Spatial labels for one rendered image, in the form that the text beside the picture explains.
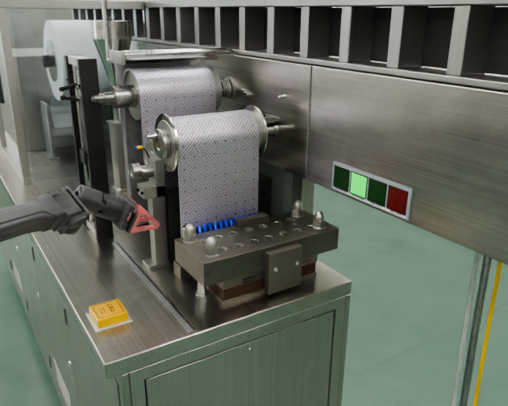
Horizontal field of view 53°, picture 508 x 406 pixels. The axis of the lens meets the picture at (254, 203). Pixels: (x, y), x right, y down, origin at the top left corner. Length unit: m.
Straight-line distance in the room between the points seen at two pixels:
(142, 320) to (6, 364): 1.61
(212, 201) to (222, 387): 0.46
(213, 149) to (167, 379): 0.56
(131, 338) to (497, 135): 0.83
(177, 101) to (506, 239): 0.94
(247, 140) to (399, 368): 1.58
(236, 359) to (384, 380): 1.35
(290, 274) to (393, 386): 1.31
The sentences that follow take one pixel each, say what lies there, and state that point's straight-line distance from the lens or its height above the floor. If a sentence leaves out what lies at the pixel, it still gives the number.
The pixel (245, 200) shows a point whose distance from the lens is 1.41.
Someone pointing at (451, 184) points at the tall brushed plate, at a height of 1.25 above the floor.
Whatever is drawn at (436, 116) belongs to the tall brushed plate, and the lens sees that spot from 1.06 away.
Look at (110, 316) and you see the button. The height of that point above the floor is 0.92.
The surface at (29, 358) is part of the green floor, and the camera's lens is 2.79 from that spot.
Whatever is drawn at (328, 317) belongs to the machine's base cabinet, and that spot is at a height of 0.81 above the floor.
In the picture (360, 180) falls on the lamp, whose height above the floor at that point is 1.20.
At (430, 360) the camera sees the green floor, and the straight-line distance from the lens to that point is 2.72.
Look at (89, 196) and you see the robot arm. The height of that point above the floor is 1.17.
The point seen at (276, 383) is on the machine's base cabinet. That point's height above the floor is 0.67.
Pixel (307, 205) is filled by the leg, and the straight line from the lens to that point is 1.73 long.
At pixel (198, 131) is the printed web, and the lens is 1.30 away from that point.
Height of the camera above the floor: 1.56
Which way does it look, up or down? 20 degrees down
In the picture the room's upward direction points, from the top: straight up
